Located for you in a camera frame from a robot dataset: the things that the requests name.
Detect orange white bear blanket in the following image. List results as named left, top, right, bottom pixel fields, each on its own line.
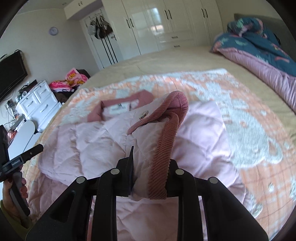
left=25, top=69, right=295, bottom=238

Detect white rounded chair back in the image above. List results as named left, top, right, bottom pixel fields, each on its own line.
left=8, top=120, right=41, bottom=160

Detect white drawer chest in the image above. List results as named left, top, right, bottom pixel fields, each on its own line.
left=16, top=80, right=62, bottom=133

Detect blue and pink duvet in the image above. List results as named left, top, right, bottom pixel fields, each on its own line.
left=211, top=17, right=295, bottom=111

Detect tan bed cover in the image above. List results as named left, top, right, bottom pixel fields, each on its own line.
left=55, top=45, right=296, bottom=121

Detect black wall television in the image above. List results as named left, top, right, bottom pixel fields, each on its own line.
left=0, top=50, right=28, bottom=101

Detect grey bed headboard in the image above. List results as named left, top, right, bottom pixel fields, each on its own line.
left=234, top=13, right=296, bottom=61

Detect white bedroom door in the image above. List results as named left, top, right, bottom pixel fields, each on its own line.
left=80, top=7, right=123, bottom=70

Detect person's left hand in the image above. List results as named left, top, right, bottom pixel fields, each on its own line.
left=1, top=166, right=28, bottom=223

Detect purple wall clock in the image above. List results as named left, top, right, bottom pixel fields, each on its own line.
left=49, top=27, right=59, bottom=36

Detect hanging bags on door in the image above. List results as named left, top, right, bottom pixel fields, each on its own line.
left=87, top=15, right=113, bottom=40

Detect pink quilted jacket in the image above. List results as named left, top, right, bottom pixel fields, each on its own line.
left=29, top=91, right=248, bottom=240

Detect white glossy wardrobe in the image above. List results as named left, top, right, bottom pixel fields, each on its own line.
left=64, top=1, right=223, bottom=60

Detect pink yellow clothes pile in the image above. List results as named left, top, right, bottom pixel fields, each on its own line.
left=49, top=68, right=90, bottom=103

